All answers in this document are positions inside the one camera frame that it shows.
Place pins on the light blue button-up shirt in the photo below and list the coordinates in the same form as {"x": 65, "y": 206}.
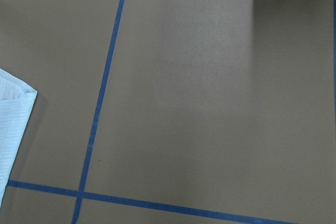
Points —
{"x": 17, "y": 100}

